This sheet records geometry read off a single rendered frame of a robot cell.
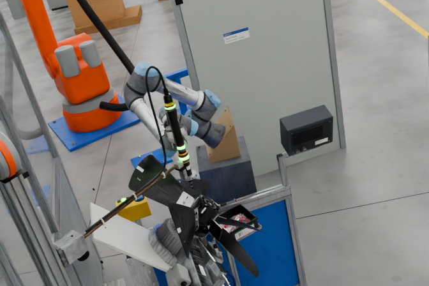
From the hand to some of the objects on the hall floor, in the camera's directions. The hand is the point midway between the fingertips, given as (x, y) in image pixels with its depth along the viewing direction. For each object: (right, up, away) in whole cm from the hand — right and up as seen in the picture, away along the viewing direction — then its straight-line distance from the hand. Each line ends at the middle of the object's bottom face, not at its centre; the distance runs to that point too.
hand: (179, 138), depth 224 cm
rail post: (+72, -102, +112) cm, 168 cm away
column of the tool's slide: (-14, -166, +28) cm, 169 cm away
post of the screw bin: (+37, -122, +90) cm, 156 cm away
